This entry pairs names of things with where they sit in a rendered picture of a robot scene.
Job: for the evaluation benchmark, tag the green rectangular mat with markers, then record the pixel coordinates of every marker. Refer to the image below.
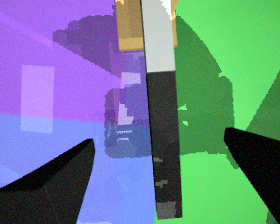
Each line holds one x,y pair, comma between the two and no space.
227,62

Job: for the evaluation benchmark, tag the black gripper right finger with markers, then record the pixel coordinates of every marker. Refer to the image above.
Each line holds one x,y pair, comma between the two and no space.
259,158

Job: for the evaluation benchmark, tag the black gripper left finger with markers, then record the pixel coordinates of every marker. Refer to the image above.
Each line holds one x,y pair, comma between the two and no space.
53,193

